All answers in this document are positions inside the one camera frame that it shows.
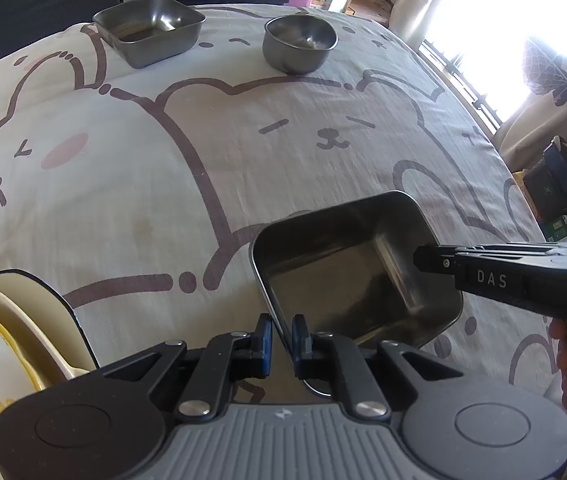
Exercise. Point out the bear print tablecloth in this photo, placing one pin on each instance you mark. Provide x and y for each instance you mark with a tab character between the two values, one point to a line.
163	160

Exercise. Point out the beige curtain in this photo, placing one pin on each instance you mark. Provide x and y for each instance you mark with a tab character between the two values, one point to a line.
423	0

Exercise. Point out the square stainless steel dish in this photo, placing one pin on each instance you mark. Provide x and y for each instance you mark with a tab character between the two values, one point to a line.
163	45
343	280

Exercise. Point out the person's right hand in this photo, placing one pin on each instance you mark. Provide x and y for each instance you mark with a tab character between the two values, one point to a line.
566	360

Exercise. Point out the round stainless steel bowl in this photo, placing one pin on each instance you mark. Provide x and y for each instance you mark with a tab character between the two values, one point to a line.
293	57

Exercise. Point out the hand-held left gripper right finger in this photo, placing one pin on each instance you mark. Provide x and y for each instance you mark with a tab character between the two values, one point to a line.
299	345

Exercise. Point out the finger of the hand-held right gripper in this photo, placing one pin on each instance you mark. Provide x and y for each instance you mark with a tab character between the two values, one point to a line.
436	260

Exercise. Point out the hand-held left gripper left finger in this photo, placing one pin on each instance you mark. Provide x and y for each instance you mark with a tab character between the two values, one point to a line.
263	345

